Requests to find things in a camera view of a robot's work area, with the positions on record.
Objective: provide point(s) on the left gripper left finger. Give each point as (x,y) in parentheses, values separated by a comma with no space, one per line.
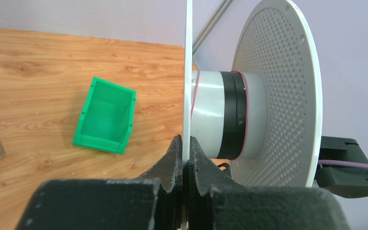
(151,201)

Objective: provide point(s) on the green plastic bin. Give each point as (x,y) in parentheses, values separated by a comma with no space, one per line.
(107,117)

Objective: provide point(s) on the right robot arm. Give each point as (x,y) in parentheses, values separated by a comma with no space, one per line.
(342,167)

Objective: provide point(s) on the grey cable spool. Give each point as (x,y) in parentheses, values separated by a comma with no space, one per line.
(261,122)

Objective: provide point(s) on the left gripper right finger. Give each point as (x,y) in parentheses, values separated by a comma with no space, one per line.
(217,202)

